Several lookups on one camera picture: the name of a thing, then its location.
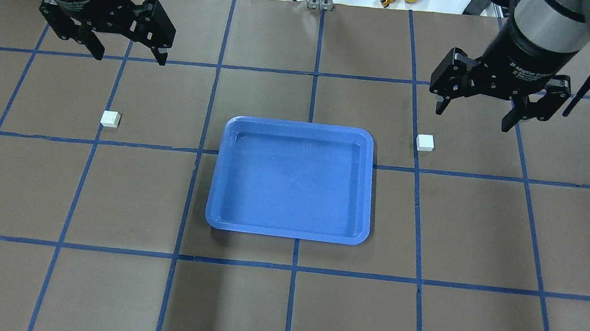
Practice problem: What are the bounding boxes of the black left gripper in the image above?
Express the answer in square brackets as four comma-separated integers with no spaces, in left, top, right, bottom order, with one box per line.
[39,0,177,67]

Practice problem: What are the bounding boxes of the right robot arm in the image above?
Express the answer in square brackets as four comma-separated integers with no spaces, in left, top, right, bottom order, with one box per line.
[430,0,590,132]

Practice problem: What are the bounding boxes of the white block near right arm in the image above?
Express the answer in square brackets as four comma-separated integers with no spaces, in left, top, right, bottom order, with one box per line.
[99,110,122,128]

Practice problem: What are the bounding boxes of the white block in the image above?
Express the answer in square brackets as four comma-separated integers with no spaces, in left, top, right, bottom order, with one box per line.
[415,133,436,152]

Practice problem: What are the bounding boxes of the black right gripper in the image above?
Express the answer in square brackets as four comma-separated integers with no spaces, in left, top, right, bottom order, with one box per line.
[430,18,571,133]

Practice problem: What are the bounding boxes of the blue plastic tray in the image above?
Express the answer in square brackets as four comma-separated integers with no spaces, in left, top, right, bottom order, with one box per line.
[205,115,374,246]

